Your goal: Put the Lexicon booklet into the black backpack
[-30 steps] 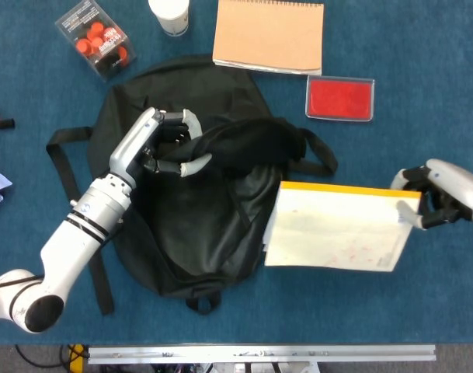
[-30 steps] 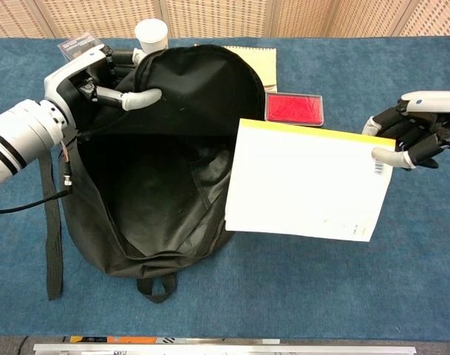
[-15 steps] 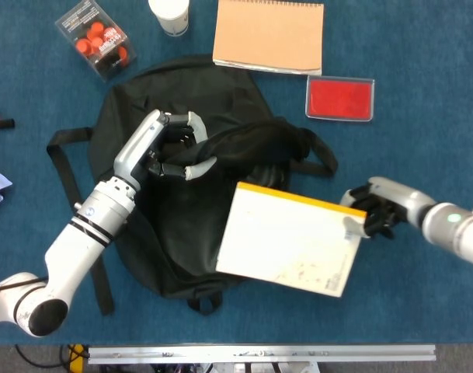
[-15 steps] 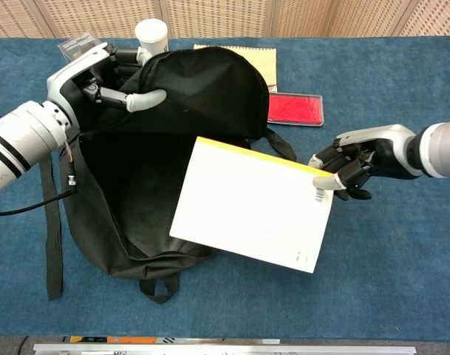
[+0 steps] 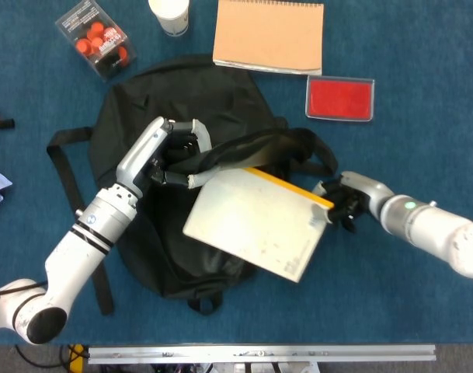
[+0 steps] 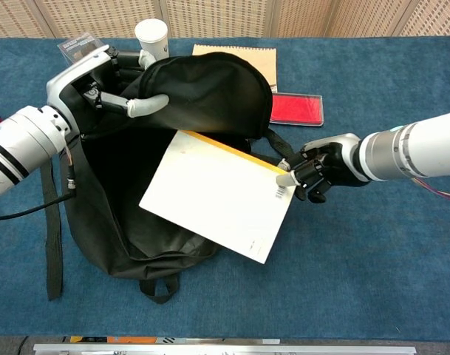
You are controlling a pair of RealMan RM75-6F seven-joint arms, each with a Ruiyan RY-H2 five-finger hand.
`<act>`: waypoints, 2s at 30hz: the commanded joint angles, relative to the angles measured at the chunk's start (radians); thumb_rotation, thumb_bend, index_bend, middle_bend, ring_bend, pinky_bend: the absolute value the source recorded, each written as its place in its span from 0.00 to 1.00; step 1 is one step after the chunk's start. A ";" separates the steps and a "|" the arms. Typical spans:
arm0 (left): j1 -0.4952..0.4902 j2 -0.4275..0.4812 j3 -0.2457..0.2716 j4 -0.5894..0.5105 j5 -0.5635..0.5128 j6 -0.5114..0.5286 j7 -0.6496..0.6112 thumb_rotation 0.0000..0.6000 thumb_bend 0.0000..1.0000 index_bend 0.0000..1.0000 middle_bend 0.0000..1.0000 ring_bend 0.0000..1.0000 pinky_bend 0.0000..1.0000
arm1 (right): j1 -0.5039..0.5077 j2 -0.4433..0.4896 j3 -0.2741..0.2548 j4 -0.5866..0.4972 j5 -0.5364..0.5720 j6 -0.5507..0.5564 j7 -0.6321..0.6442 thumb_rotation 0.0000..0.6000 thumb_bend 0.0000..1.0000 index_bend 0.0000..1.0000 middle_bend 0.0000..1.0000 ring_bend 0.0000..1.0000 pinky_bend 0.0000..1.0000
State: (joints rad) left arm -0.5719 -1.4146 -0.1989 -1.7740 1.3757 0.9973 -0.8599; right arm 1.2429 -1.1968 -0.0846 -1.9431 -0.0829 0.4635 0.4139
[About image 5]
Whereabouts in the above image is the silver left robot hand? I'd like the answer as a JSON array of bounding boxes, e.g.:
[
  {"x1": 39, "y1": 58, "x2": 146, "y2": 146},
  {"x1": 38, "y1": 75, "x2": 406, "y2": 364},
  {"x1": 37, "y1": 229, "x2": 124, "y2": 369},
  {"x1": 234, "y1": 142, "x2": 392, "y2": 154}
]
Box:
[{"x1": 115, "y1": 115, "x2": 237, "y2": 195}]

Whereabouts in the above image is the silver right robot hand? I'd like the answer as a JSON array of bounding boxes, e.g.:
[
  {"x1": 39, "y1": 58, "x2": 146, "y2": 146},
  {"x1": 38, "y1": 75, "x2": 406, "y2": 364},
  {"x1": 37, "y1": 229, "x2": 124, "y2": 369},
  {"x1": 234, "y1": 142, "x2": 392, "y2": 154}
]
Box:
[{"x1": 311, "y1": 170, "x2": 395, "y2": 234}]

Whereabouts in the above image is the black fabric backpack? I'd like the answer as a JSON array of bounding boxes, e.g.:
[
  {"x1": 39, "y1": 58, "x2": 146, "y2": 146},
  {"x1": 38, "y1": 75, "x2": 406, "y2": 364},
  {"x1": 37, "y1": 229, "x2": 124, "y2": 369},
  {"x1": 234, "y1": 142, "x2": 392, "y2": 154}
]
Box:
[{"x1": 45, "y1": 54, "x2": 340, "y2": 316}]

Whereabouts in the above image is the white book with yellow band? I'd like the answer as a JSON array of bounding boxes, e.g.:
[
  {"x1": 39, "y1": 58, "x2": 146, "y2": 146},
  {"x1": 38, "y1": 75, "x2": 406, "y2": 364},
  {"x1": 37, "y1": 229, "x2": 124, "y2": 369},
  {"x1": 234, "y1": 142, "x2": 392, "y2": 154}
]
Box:
[{"x1": 181, "y1": 166, "x2": 336, "y2": 284}]

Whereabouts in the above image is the red ink pad clear case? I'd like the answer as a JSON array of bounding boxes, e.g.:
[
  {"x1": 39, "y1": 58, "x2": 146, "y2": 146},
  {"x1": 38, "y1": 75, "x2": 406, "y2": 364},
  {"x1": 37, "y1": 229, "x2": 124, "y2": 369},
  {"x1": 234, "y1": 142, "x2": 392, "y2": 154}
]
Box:
[{"x1": 304, "y1": 75, "x2": 376, "y2": 123}]

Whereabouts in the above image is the clear box of orange caps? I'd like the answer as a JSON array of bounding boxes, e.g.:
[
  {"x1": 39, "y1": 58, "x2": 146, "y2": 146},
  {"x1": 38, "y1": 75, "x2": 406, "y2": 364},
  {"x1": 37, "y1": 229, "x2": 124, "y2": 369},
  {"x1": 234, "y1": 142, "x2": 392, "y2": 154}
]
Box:
[{"x1": 54, "y1": 0, "x2": 139, "y2": 82}]

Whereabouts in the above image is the white paper cup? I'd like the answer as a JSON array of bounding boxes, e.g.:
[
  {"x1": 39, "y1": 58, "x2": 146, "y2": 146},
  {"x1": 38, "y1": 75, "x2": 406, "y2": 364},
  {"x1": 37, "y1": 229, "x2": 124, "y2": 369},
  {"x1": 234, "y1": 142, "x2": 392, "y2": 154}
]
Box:
[{"x1": 148, "y1": 0, "x2": 191, "y2": 38}]

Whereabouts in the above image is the brown spiral notebook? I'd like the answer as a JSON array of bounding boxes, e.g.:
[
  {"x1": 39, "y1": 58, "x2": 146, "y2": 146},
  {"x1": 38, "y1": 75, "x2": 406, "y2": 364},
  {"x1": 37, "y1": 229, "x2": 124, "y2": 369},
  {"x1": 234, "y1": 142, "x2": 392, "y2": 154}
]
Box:
[{"x1": 212, "y1": 0, "x2": 325, "y2": 77}]

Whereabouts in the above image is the aluminium profile rail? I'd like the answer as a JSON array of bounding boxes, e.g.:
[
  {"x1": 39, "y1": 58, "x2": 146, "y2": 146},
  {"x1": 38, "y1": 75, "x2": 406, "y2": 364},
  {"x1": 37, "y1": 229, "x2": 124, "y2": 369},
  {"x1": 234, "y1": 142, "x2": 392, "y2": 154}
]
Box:
[{"x1": 87, "y1": 343, "x2": 437, "y2": 365}]

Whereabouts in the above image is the black cable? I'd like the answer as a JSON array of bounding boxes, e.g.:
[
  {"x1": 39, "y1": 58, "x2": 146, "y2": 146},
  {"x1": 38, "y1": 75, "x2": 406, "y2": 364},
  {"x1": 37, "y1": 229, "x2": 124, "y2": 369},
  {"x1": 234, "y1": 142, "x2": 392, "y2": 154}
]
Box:
[{"x1": 13, "y1": 343, "x2": 72, "y2": 368}]

